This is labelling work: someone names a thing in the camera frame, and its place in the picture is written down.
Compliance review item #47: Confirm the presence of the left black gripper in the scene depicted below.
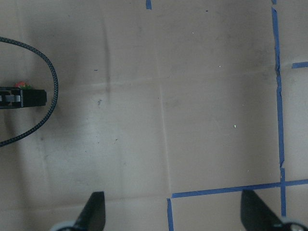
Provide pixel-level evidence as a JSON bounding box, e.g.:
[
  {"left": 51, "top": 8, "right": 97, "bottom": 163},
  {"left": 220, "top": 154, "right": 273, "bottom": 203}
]
[{"left": 0, "top": 87, "right": 47, "bottom": 109}]

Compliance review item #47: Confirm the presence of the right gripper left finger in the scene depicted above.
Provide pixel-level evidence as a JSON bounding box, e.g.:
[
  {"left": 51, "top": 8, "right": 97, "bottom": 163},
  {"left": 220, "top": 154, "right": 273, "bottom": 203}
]
[{"left": 51, "top": 191, "right": 106, "bottom": 231}]

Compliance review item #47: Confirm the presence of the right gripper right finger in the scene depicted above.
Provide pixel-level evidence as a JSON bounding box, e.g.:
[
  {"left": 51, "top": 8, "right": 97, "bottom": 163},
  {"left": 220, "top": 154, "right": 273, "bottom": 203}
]
[{"left": 240, "top": 189, "right": 308, "bottom": 231}]

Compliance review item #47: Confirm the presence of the strawberry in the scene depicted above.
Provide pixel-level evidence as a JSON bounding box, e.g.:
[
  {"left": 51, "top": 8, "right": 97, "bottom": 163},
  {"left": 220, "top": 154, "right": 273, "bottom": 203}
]
[{"left": 14, "top": 81, "right": 33, "bottom": 90}]

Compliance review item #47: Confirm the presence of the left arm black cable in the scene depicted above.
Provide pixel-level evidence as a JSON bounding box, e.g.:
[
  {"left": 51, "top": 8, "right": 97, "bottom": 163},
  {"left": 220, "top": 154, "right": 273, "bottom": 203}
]
[{"left": 0, "top": 36, "right": 59, "bottom": 147}]

